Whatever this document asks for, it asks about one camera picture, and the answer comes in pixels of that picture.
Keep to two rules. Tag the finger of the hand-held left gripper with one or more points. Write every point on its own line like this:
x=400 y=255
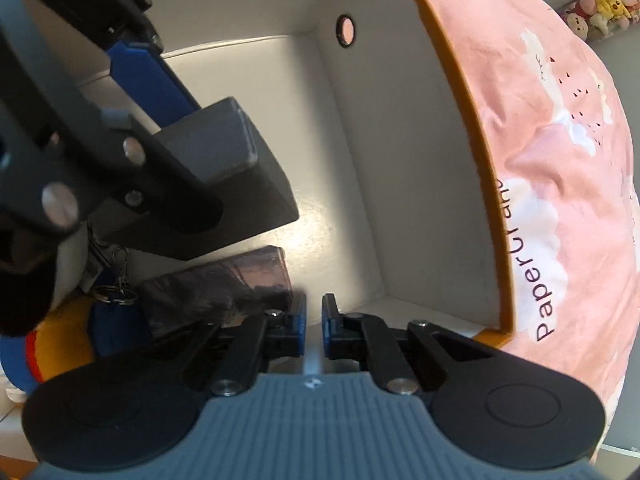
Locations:
x=145 y=77
x=100 y=175

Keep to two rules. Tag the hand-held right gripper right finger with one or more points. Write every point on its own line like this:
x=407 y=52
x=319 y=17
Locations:
x=330 y=325

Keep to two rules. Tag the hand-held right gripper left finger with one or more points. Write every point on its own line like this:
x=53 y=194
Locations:
x=300 y=325

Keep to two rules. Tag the dark grey box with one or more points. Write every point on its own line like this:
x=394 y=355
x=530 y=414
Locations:
x=250 y=185

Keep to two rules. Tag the orange cardboard box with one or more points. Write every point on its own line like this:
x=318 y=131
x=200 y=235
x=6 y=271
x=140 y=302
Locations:
x=400 y=160

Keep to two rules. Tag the pink cloud print duvet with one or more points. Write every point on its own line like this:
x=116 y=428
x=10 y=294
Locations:
x=550 y=160

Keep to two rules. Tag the column of plush toys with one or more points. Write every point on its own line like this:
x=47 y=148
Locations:
x=610 y=5

